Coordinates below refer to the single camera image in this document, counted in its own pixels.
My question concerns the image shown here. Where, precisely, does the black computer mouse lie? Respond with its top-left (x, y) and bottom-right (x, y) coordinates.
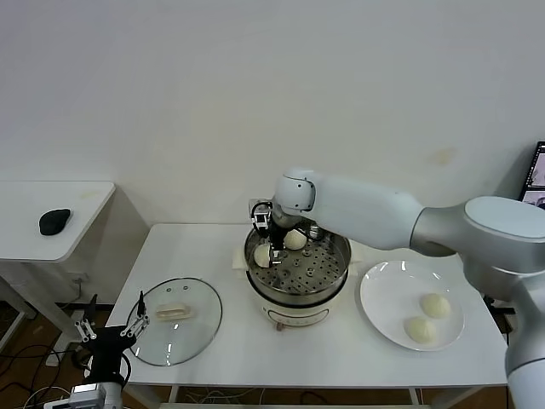
top-left (38, 207), bottom-right (72, 236)

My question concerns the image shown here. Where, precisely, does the round glass pot lid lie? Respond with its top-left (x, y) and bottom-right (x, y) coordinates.
top-left (125, 278), bottom-right (224, 366)

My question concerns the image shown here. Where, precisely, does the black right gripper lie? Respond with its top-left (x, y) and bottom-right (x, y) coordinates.
top-left (267, 223), bottom-right (290, 268)

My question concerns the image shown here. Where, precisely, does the round white plate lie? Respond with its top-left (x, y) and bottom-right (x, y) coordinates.
top-left (359, 260), bottom-right (465, 352)

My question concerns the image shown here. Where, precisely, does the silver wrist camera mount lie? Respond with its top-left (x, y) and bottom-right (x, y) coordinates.
top-left (67, 382), bottom-right (106, 405)
top-left (248, 197), bottom-right (274, 233)

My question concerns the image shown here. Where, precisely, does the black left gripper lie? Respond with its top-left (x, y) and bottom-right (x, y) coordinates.
top-left (74, 290), bottom-right (152, 381)

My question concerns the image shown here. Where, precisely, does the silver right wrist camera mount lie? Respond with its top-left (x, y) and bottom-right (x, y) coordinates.
top-left (248, 197), bottom-right (274, 233)

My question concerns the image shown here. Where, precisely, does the stainless steel steamer basket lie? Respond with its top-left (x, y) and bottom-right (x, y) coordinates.
top-left (244, 212), bottom-right (353, 307)

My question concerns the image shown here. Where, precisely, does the cream electric cooking pot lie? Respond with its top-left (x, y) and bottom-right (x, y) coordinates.
top-left (232, 245), bottom-right (365, 333)

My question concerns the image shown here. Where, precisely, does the white side table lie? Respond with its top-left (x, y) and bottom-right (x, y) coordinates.
top-left (0, 181), bottom-right (117, 346)

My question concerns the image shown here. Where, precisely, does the white steamed baozi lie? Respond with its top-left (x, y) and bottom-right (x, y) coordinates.
top-left (253, 245), bottom-right (273, 268)
top-left (419, 292), bottom-right (451, 320)
top-left (283, 228), bottom-right (307, 251)
top-left (403, 315), bottom-right (439, 344)

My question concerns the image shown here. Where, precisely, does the black laptop computer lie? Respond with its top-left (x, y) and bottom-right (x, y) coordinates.
top-left (519, 141), bottom-right (545, 205)

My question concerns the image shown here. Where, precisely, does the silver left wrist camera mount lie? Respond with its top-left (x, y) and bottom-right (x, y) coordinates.
top-left (67, 382), bottom-right (106, 405)

